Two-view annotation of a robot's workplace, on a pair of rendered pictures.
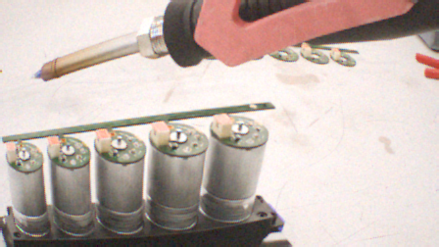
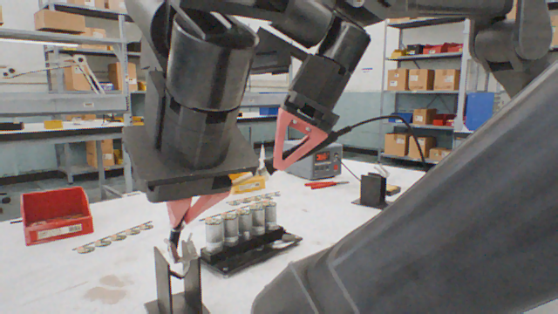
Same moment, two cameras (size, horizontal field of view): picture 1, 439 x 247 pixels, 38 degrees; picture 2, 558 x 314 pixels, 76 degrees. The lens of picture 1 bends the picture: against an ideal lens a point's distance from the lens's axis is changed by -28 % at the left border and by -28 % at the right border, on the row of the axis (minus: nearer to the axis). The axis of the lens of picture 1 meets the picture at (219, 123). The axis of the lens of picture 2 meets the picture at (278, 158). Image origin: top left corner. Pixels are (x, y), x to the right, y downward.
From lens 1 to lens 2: 0.27 m
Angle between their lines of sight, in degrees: 24
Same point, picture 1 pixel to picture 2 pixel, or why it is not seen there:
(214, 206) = (268, 225)
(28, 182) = (218, 228)
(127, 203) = (248, 227)
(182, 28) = (269, 165)
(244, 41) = (284, 163)
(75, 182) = (234, 223)
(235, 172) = (271, 213)
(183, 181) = (261, 217)
